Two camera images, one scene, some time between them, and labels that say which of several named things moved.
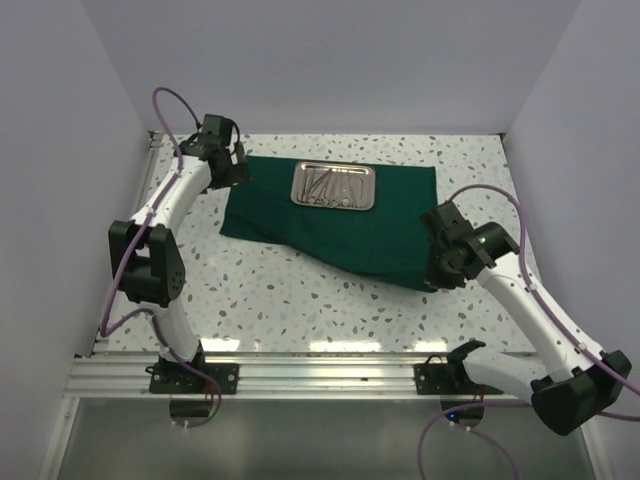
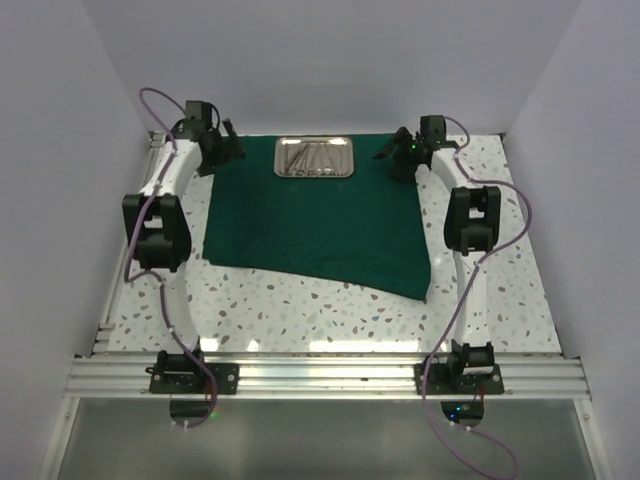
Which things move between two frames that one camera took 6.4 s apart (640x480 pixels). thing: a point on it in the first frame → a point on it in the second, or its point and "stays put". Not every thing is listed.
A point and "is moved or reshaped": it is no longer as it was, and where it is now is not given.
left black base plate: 179,378 stays put
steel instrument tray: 333,185 → 313,157
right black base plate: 436,377 stays put
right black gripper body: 440,272 → 408,164
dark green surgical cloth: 390,242 is moved or reshaped
